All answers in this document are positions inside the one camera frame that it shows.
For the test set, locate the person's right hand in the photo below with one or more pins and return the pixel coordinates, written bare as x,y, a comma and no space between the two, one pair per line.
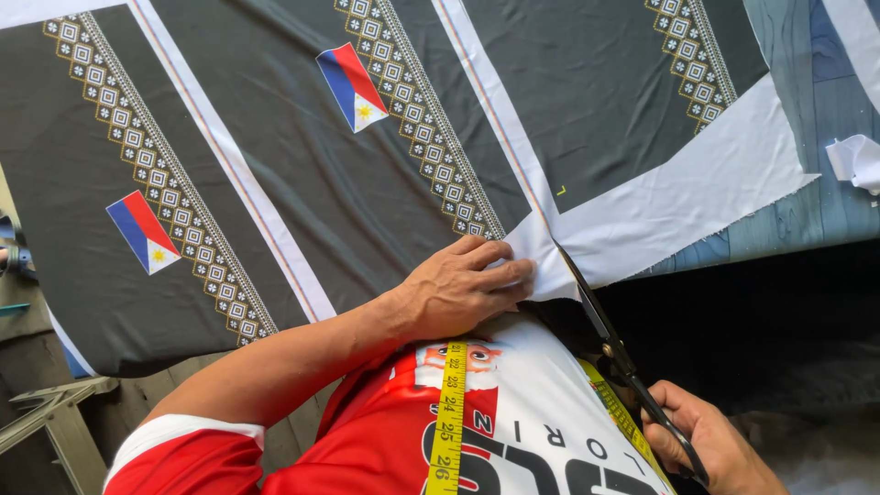
722,454

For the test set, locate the person's left hand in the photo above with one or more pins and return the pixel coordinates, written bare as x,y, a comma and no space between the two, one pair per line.
454,292

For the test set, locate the person's right fingers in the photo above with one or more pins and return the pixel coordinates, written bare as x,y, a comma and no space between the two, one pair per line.
663,440

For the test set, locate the black metal scissors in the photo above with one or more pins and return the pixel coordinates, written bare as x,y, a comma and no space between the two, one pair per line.
608,344

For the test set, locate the black printed fabric with flags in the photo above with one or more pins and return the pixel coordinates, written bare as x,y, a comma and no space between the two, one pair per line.
309,172

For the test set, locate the yellow measuring tape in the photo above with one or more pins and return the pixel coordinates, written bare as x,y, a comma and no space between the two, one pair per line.
448,419

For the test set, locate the red and white shirt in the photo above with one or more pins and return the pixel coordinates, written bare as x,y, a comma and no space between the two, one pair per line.
385,440

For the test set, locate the white fabric scrap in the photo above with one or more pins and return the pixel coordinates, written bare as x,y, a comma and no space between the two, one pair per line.
856,161

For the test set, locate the blue and white fabric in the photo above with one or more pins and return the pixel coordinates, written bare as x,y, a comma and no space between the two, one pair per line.
849,41

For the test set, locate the blue tool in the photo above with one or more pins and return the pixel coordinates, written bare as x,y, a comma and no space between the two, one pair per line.
15,258

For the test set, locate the grey metal frame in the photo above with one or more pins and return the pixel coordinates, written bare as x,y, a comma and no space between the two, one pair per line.
62,419

